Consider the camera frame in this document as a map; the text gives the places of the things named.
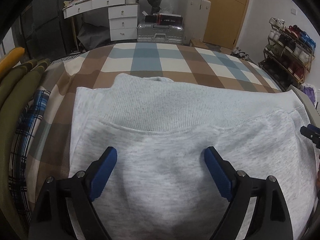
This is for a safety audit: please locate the light grey sweatshirt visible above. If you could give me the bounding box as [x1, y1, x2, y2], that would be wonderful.
[69, 74, 319, 239]

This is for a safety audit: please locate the grey bed footboard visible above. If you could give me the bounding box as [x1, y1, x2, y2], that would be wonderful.
[287, 85, 320, 128]

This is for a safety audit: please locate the purple plastic bag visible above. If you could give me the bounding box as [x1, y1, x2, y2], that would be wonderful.
[301, 83, 317, 107]

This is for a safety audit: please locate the wooden shoe rack with shoes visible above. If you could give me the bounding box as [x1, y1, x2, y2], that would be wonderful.
[259, 17, 316, 91]

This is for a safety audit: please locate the checkered bed sheet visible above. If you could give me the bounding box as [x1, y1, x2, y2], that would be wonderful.
[25, 43, 280, 205]

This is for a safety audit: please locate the cardboard box on floor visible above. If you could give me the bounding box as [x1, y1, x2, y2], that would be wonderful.
[190, 39, 208, 49]

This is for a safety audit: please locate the wooden door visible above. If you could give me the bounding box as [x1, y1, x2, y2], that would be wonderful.
[203, 0, 249, 49]

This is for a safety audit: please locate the silver aluminium suitcase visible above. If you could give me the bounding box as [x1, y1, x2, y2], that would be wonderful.
[137, 23, 184, 44]

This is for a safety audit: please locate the black refrigerator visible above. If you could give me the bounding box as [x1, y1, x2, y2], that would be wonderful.
[20, 0, 75, 61]

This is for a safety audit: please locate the black box on suitcase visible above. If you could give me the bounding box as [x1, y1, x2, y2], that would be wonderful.
[145, 15, 183, 26]

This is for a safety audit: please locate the white dressing desk with drawers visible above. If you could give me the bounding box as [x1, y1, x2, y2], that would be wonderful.
[63, 0, 139, 41]

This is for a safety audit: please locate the white small cabinet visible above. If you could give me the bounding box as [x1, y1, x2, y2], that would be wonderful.
[178, 0, 211, 45]

